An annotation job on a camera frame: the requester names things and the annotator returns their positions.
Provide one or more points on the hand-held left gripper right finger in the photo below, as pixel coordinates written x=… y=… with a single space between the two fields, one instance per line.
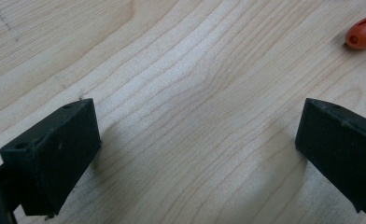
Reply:
x=343 y=149

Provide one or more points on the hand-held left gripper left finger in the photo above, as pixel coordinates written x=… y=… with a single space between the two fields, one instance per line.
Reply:
x=52 y=155

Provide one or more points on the orange marker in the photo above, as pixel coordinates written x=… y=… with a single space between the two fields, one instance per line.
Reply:
x=364 y=32

